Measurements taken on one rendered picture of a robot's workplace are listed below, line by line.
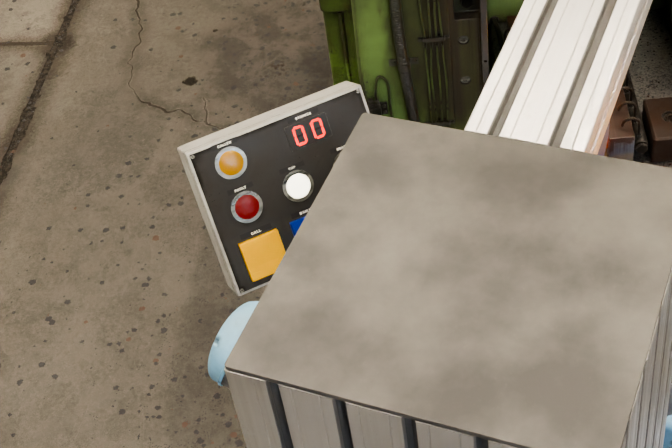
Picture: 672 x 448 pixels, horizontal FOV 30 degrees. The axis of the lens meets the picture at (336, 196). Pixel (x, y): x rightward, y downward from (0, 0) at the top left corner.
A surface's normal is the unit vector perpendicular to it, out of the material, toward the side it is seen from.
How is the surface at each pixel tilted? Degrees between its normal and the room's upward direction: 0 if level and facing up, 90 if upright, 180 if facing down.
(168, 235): 0
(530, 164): 0
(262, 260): 60
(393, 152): 0
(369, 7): 90
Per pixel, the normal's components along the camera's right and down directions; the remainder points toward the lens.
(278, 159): 0.31, 0.18
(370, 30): 0.00, 0.71
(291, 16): -0.11, -0.70
